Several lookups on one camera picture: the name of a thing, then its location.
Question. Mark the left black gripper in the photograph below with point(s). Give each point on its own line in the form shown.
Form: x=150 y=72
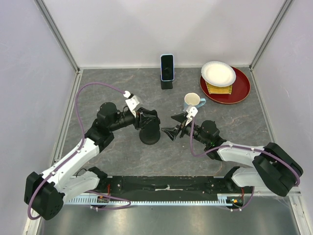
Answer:
x=143 y=117

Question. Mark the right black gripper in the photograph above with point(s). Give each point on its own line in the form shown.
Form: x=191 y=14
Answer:
x=181 y=118

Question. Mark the black folding phone stand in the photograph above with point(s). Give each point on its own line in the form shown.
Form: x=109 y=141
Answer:
x=167 y=84

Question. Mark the phone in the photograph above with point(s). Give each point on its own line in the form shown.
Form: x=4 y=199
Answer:
x=167 y=67

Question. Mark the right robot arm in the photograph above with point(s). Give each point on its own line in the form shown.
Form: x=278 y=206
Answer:
x=265 y=166

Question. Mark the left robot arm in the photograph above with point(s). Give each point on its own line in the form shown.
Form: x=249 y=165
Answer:
x=46 y=193

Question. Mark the light blue mug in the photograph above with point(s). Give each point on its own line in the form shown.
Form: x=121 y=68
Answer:
x=194 y=100

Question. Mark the yellow sponge cloth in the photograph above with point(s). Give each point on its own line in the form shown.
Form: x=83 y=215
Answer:
x=218 y=90

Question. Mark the white paper plate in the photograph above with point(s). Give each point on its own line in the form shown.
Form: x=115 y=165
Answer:
x=218 y=74

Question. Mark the red round tray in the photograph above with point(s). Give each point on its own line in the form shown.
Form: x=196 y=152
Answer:
x=240 y=90

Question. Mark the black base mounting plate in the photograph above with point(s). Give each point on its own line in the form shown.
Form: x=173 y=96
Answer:
x=168 y=187

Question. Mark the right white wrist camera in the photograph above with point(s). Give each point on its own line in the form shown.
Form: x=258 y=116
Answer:
x=191 y=112

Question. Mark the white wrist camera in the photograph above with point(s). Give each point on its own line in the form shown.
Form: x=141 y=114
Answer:
x=133 y=102
x=191 y=112

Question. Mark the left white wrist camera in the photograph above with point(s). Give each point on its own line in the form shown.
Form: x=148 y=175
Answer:
x=133 y=102

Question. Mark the grey cable duct rail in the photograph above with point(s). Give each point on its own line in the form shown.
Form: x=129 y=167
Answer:
x=88 y=199

